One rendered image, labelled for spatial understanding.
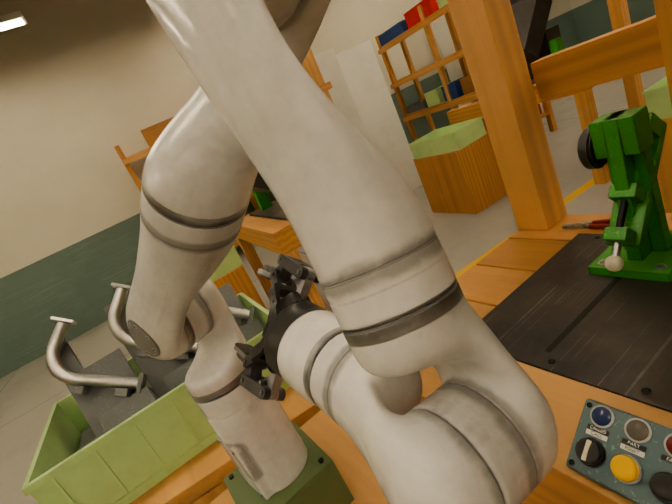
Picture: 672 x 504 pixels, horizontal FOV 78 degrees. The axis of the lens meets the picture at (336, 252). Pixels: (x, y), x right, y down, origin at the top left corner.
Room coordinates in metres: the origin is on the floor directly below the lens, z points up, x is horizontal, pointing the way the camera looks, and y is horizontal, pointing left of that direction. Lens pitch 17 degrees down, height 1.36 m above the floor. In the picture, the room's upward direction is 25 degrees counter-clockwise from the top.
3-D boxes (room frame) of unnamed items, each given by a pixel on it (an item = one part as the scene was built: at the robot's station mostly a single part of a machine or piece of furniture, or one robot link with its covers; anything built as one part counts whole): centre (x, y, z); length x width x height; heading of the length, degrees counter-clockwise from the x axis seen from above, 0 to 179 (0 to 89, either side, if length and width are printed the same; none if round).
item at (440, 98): (6.37, -2.68, 1.13); 2.48 x 0.54 x 2.27; 19
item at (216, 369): (0.52, 0.21, 1.18); 0.09 x 0.09 x 0.17; 48
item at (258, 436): (0.52, 0.21, 1.02); 0.09 x 0.09 x 0.17; 35
